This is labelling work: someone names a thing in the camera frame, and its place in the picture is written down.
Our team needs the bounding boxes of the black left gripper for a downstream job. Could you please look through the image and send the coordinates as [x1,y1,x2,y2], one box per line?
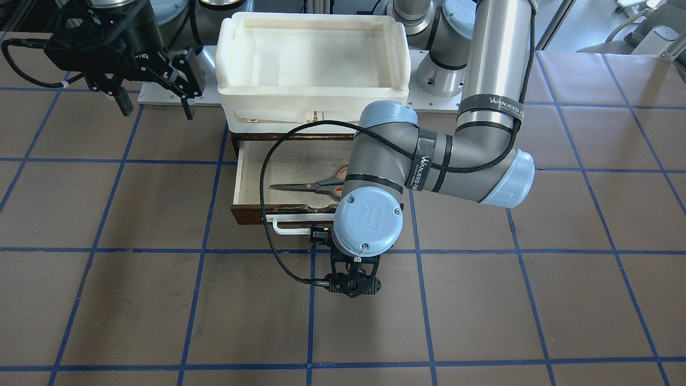
[310,225,382,298]

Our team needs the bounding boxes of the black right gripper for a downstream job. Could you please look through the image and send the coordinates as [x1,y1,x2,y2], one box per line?
[44,1,204,120]

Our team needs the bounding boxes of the grey orange scissors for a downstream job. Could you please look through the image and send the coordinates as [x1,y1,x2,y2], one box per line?
[270,165,348,201]

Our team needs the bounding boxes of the white drawer handle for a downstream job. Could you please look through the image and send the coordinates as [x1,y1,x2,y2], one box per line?
[266,213,335,235]

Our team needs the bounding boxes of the wooden drawer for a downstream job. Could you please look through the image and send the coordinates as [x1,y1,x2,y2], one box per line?
[230,140,353,225]

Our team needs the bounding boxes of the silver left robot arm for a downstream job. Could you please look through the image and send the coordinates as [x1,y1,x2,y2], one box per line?
[312,1,538,296]

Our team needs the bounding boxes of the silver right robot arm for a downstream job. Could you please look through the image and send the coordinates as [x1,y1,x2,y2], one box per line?
[43,1,207,119]

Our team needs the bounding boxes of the dark brown wooden cabinet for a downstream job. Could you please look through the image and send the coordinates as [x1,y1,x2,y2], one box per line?
[229,129,354,167]

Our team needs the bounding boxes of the white plastic tray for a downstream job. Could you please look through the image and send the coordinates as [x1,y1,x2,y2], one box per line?
[215,12,412,134]

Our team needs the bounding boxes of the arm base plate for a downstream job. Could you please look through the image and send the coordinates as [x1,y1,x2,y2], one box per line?
[406,50,466,113]
[138,44,226,107]

